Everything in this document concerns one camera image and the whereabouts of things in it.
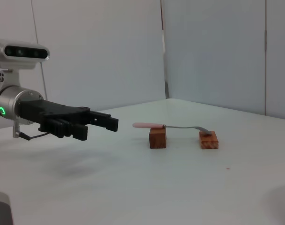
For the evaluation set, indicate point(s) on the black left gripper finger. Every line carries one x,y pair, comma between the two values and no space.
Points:
109,123
79,132

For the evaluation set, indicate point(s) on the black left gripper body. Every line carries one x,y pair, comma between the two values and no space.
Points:
39,109

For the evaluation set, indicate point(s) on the thick wooden block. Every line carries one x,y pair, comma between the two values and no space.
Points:
157,138

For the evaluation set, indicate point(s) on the flat wooden block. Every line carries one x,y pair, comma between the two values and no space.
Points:
209,141

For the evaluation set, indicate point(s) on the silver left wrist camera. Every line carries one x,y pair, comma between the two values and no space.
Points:
25,52

